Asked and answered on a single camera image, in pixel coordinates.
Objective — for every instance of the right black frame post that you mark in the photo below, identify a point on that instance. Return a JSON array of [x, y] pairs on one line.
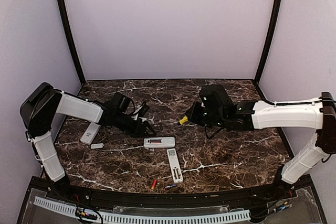
[[268, 41]]

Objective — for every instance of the white remote with barcode label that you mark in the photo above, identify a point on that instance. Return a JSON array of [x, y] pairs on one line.
[[167, 142]]

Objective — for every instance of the white button remote control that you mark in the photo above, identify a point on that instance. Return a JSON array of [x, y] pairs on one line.
[[174, 165]]

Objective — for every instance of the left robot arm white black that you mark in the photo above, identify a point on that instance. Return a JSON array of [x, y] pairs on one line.
[[39, 110]]

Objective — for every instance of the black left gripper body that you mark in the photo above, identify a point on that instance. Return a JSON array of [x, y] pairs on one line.
[[133, 130]]

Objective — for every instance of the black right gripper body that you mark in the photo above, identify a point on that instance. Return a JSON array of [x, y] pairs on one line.
[[199, 118]]

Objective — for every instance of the white slotted cable duct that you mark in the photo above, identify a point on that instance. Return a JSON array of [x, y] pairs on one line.
[[144, 215]]

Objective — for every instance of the left black frame post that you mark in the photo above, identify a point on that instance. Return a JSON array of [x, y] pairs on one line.
[[70, 41]]

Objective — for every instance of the red blue battery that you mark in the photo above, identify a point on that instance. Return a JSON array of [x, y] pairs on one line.
[[154, 184]]

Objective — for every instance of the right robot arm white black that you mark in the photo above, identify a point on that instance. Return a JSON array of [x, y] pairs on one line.
[[216, 109]]

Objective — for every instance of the black frame post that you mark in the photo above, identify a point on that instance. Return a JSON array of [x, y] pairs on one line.
[[70, 41], [268, 41]]

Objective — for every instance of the yellow handled screwdriver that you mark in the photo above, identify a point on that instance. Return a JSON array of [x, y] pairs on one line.
[[183, 120]]

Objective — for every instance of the plain white slim remote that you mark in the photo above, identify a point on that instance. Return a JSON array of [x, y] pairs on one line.
[[90, 133]]

